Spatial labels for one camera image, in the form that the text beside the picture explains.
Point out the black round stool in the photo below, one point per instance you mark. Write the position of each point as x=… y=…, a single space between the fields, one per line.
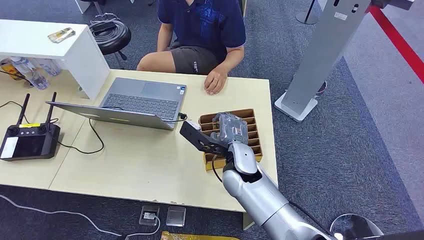
x=112 y=39

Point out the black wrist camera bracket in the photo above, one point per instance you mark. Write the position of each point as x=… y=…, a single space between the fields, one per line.
x=198 y=137

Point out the black remote controller with antennas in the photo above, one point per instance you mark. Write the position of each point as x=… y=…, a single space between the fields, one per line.
x=30 y=144

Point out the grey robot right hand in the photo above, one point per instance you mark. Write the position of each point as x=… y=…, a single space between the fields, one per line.
x=233 y=127

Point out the closed metal floor socket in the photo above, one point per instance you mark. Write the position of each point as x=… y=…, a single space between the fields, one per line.
x=176 y=216

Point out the chrome round base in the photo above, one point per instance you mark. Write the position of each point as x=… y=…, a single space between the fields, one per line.
x=371 y=225

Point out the person's left hand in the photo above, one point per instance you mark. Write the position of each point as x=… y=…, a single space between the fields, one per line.
x=215 y=81

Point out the floor socket with plug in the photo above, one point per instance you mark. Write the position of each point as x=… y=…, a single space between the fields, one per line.
x=149 y=215

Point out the brown slotted card box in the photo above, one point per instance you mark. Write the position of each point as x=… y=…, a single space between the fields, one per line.
x=254 y=145

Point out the red barrier belt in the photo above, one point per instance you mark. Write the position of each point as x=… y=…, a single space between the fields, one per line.
x=397 y=39

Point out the person's right forearm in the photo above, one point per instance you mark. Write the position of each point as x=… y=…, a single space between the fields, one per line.
x=164 y=36

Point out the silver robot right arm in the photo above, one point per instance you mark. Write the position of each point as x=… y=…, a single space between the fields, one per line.
x=258 y=195

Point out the black power adapter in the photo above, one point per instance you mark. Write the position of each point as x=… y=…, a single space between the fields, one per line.
x=103 y=26

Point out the stanchion post with round base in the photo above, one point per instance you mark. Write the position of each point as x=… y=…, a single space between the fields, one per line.
x=306 y=18

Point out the clear plastic water bottle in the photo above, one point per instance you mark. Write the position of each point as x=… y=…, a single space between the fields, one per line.
x=49 y=68
x=31 y=74

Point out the white desk riser shelf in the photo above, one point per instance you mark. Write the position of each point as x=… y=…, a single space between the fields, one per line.
x=36 y=39

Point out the grey metal kiosk stand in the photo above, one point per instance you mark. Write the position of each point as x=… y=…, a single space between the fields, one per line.
x=324 y=49

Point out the person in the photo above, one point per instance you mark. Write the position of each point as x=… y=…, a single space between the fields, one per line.
x=202 y=26

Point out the gold foil object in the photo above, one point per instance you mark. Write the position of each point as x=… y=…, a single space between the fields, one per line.
x=195 y=236

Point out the grey metal bar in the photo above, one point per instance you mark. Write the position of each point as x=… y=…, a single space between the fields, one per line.
x=394 y=3

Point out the grey open laptop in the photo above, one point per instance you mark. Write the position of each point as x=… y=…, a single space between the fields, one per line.
x=142 y=102

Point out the person's left forearm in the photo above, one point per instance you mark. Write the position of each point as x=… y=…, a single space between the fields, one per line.
x=233 y=58

